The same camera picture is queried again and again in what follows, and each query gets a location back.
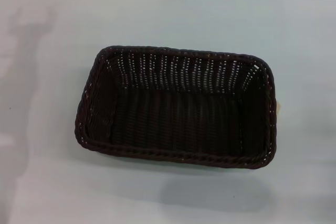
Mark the dark brown woven basket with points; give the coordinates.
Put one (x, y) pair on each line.
(176, 119)

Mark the round beige bread bun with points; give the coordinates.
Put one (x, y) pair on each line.
(279, 110)

